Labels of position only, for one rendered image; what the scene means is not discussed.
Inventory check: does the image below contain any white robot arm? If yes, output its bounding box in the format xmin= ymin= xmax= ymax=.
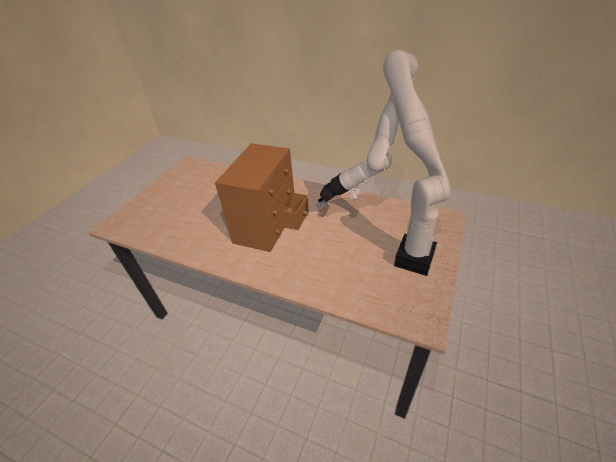
xmin=349 ymin=50 xmax=451 ymax=257

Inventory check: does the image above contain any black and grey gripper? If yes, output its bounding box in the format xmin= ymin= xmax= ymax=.
xmin=315 ymin=169 xmax=361 ymax=209

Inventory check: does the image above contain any brown wooden chest of drawers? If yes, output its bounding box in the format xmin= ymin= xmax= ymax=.
xmin=215 ymin=143 xmax=293 ymax=252

